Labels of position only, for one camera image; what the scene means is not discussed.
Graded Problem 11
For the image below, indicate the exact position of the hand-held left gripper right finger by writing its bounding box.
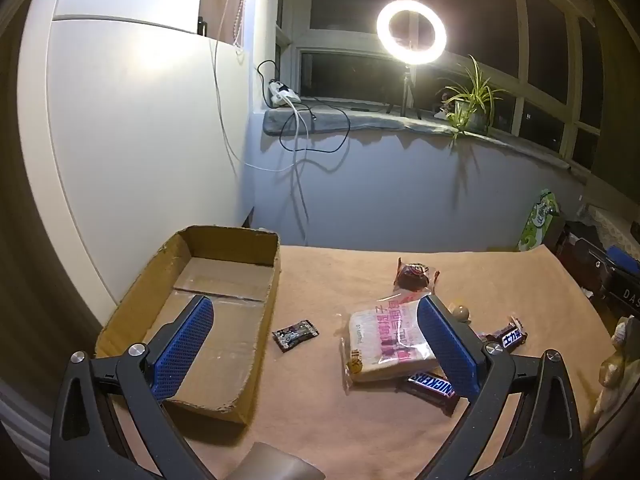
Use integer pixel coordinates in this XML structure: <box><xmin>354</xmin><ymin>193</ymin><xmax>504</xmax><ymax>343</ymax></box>
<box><xmin>412</xmin><ymin>294</ymin><xmax>586</xmax><ymax>480</ymax></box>

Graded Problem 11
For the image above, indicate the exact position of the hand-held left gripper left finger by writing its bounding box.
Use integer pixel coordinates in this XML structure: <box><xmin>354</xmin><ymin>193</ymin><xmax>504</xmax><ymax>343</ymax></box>
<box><xmin>50</xmin><ymin>296</ymin><xmax>216</xmax><ymax>480</ymax></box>

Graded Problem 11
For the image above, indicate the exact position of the brown chocolate bar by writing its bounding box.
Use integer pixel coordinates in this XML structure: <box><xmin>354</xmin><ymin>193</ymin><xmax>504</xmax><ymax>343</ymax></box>
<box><xmin>475</xmin><ymin>316</ymin><xmax>529</xmax><ymax>348</ymax></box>
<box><xmin>397</xmin><ymin>369</ymin><xmax>461</xmax><ymax>416</ymax></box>

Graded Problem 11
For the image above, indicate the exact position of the sliced bread packet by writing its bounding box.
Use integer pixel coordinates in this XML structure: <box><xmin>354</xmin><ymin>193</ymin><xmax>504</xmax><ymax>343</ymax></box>
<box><xmin>340</xmin><ymin>296</ymin><xmax>446</xmax><ymax>393</ymax></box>

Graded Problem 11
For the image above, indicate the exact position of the red pastry packet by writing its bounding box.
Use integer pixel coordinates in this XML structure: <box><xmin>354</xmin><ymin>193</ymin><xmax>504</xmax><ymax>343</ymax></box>
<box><xmin>393</xmin><ymin>257</ymin><xmax>441</xmax><ymax>293</ymax></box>

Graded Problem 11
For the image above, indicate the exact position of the cardboard box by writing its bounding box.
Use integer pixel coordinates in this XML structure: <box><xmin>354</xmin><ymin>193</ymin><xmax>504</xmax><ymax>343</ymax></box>
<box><xmin>94</xmin><ymin>225</ymin><xmax>282</xmax><ymax>426</ymax></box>

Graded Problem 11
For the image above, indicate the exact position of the small dark candy packet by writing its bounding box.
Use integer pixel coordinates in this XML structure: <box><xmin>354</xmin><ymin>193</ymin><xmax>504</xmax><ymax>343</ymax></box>
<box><xmin>271</xmin><ymin>319</ymin><xmax>321</xmax><ymax>355</ymax></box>

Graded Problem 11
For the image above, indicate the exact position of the green paper bag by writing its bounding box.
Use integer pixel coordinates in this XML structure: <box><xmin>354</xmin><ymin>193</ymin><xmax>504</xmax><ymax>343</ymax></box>
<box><xmin>517</xmin><ymin>188</ymin><xmax>558</xmax><ymax>252</ymax></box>

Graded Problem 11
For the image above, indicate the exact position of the grey curved object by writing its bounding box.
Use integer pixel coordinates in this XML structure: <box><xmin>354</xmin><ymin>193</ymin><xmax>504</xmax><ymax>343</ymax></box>
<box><xmin>240</xmin><ymin>441</ymin><xmax>326</xmax><ymax>480</ymax></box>

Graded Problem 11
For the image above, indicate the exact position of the beige plush toy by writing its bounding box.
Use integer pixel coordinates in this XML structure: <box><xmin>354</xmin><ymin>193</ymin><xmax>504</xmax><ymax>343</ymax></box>
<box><xmin>592</xmin><ymin>315</ymin><xmax>640</xmax><ymax>416</ymax></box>

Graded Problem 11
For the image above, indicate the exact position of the white wardrobe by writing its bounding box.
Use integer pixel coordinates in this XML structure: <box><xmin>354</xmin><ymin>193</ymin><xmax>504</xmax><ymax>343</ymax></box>
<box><xmin>17</xmin><ymin>0</ymin><xmax>251</xmax><ymax>321</ymax></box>

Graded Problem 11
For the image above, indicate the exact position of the grey windowsill mat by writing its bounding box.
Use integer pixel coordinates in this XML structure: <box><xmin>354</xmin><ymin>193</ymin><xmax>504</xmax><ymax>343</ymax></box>
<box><xmin>262</xmin><ymin>107</ymin><xmax>571</xmax><ymax>171</ymax></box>

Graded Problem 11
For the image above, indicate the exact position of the potted spider plant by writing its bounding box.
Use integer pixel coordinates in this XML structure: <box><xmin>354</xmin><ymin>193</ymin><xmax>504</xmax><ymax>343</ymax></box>
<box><xmin>436</xmin><ymin>54</ymin><xmax>508</xmax><ymax>148</ymax></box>

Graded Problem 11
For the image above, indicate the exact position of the black tripod stand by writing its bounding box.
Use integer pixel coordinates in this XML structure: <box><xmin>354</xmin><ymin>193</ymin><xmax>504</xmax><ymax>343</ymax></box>
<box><xmin>385</xmin><ymin>62</ymin><xmax>423</xmax><ymax>121</ymax></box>

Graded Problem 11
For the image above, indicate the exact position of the white power strip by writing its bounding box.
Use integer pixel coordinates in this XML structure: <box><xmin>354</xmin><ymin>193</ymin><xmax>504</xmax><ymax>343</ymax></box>
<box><xmin>269</xmin><ymin>80</ymin><xmax>301</xmax><ymax>108</ymax></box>

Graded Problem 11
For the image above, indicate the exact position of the black cable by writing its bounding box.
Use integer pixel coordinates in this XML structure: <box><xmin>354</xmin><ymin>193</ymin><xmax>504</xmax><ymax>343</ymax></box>
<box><xmin>256</xmin><ymin>60</ymin><xmax>351</xmax><ymax>153</ymax></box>

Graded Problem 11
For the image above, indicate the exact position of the white cable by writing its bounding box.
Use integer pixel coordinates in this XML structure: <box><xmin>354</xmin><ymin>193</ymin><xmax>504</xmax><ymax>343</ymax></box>
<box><xmin>212</xmin><ymin>0</ymin><xmax>311</xmax><ymax>173</ymax></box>

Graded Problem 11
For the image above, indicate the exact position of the ring light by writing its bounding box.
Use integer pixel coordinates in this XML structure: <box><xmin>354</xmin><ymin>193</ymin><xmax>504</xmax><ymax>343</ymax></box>
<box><xmin>376</xmin><ymin>0</ymin><xmax>447</xmax><ymax>67</ymax></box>

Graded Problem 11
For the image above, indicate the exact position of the white window frame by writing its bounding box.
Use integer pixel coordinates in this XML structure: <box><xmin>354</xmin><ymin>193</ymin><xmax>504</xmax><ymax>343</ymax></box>
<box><xmin>277</xmin><ymin>0</ymin><xmax>601</xmax><ymax>171</ymax></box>

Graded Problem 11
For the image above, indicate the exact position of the white beaded pull cord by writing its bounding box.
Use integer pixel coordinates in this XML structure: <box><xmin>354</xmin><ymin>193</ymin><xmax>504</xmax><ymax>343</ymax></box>
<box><xmin>232</xmin><ymin>0</ymin><xmax>251</xmax><ymax>48</ymax></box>

